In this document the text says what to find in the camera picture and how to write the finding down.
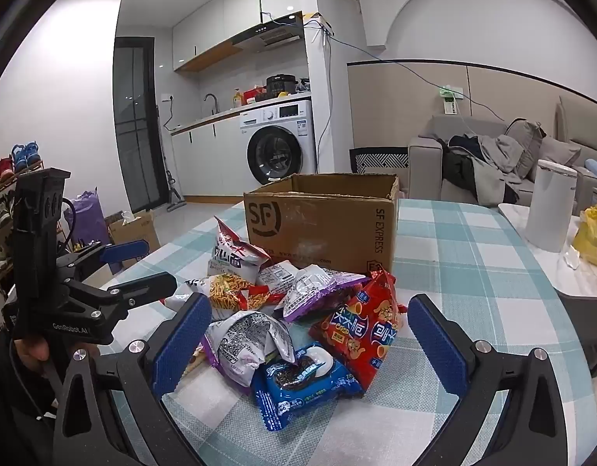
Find person's left hand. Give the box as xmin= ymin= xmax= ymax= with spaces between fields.
xmin=12 ymin=339 xmax=52 ymax=362

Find grey jacket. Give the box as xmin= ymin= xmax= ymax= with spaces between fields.
xmin=473 ymin=133 xmax=525 ymax=205

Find silver snack packet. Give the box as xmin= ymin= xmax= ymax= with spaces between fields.
xmin=196 ymin=308 xmax=297 ymax=389

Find dark clothes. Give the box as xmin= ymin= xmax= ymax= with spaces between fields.
xmin=441 ymin=135 xmax=484 ymax=190

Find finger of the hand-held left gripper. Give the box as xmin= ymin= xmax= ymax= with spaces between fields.
xmin=56 ymin=239 xmax=150 ymax=278
xmin=103 ymin=273 xmax=179 ymax=318

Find steel range hood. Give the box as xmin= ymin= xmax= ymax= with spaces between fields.
xmin=231 ymin=23 xmax=304 ymax=52

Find purple bag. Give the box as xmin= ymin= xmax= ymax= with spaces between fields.
xmin=63 ymin=190 xmax=110 ymax=253

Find white lower cabinets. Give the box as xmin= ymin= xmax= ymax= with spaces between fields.
xmin=170 ymin=107 xmax=248 ymax=200

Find yellow plastic bag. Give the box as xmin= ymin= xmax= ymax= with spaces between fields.
xmin=571 ymin=194 xmax=597 ymax=273

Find white washing machine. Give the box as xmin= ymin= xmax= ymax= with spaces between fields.
xmin=239 ymin=99 xmax=318 ymax=186

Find dark glass door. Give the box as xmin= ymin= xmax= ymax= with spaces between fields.
xmin=113 ymin=36 xmax=166 ymax=214

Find white upper cabinets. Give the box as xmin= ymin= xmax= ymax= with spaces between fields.
xmin=172 ymin=0 xmax=309 ymax=71

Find purple and white snack packet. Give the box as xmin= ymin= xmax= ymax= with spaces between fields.
xmin=282 ymin=264 xmax=372 ymax=323

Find grey floor mop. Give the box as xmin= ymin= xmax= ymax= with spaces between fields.
xmin=155 ymin=104 xmax=185 ymax=212

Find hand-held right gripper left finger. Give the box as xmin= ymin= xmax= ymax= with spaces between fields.
xmin=53 ymin=294 xmax=214 ymax=466

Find white cabinets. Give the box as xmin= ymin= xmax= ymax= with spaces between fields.
xmin=170 ymin=107 xmax=248 ymax=200
xmin=172 ymin=0 xmax=309 ymax=71

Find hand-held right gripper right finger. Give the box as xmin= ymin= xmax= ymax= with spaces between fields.
xmin=408 ymin=294 xmax=568 ymax=466

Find blue shoes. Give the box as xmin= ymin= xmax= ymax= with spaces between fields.
xmin=12 ymin=143 xmax=42 ymax=170

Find grey sofa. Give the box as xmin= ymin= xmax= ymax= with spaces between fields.
xmin=408 ymin=94 xmax=597 ymax=205

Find black patterned basket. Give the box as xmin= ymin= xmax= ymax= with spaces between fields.
xmin=349 ymin=147 xmax=410 ymax=176

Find light grey cushion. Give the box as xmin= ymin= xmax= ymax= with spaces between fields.
xmin=536 ymin=136 xmax=583 ymax=180

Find dark grey cushion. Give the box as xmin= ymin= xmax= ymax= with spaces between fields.
xmin=505 ymin=117 xmax=547 ymax=178

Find printed floor cardboard box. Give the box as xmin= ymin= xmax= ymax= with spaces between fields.
xmin=108 ymin=210 xmax=161 ymax=263

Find shoe rack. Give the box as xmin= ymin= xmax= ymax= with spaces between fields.
xmin=0 ymin=160 xmax=52 ymax=297

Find white red-edged snack packet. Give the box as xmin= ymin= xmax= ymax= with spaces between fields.
xmin=257 ymin=261 xmax=299 ymax=302

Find blue cookie packet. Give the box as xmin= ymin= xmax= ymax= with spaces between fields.
xmin=251 ymin=342 xmax=364 ymax=433

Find white cylindrical bin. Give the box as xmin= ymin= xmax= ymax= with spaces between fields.
xmin=524 ymin=159 xmax=578 ymax=253

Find brown cardboard box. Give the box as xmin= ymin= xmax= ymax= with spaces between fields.
xmin=243 ymin=173 xmax=400 ymax=276

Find white and red snack packet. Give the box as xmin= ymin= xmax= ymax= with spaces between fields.
xmin=207 ymin=217 xmax=271 ymax=286

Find orange noodle snack packet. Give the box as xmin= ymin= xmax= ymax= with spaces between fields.
xmin=184 ymin=274 xmax=280 ymax=312

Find black pressure cooker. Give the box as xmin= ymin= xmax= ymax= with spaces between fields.
xmin=266 ymin=74 xmax=299 ymax=99

